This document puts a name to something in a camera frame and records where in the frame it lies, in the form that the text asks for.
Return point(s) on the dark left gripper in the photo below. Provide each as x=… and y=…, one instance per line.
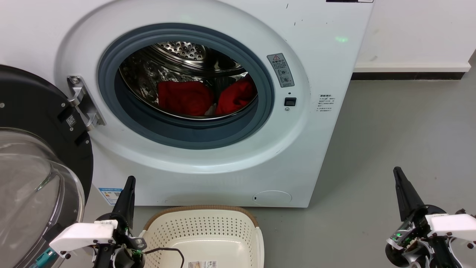
x=122, y=257

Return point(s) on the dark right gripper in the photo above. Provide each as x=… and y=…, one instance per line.
x=412, y=238

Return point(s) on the red cloth garment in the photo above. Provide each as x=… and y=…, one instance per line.
x=184, y=98

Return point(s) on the cream perforated laundry basket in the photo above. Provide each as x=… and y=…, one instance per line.
x=208, y=227

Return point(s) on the stainless steel washing machine drum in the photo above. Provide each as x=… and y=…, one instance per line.
x=148, y=70

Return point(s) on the black glass washer door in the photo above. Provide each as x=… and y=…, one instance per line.
x=33, y=100

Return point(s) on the blue energy label sticker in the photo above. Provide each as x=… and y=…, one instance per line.
x=109, y=196

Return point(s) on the grey rubber door gasket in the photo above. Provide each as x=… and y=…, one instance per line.
x=186, y=136

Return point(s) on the white front-load washing machine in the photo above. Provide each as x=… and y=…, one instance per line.
x=223, y=178

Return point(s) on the white QR code sticker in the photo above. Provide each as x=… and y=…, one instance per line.
x=71, y=121

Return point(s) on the silver metal door hinge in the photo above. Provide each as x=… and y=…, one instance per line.
x=87, y=108

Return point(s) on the small text instruction sticker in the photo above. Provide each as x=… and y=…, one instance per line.
x=325, y=103

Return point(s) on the round white filter cover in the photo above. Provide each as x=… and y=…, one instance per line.
x=272, y=198

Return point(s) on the black door latch socket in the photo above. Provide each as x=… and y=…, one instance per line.
x=290, y=101

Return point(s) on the grey warning sticker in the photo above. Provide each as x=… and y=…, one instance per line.
x=280, y=70

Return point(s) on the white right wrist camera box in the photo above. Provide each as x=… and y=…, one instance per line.
x=453, y=225

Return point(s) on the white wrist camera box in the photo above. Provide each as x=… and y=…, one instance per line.
x=453, y=225
x=81, y=234

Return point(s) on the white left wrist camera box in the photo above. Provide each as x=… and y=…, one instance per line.
x=81, y=234

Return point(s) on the black wall baseboard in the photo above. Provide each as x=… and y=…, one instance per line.
x=409, y=76

